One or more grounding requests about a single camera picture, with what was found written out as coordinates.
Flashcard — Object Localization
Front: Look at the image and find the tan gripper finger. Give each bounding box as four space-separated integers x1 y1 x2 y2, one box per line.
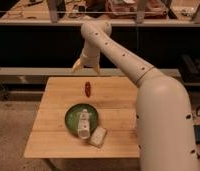
93 65 101 75
72 59 84 72

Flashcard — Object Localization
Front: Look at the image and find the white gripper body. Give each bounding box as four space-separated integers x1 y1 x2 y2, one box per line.
80 49 100 68

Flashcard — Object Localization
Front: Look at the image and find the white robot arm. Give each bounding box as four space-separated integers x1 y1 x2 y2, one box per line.
73 20 198 171

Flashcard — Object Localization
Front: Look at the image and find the red chili pepper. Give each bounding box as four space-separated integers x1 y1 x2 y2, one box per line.
85 82 91 97

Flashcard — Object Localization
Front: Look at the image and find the wooden table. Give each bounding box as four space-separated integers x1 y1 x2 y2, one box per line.
24 77 139 158

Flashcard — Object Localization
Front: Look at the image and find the green plate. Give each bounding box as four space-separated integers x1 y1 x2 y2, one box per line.
65 103 99 135

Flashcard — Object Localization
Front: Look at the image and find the white plastic bottle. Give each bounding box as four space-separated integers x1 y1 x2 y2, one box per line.
77 109 90 140

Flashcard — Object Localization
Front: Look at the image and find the beige sponge block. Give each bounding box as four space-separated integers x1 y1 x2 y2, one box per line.
89 126 107 148

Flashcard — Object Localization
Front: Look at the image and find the background workbench shelf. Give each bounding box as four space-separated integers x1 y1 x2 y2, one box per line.
0 0 200 26

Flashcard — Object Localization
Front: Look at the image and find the blue black foot pedal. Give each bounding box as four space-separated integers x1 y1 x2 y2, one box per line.
194 125 200 144

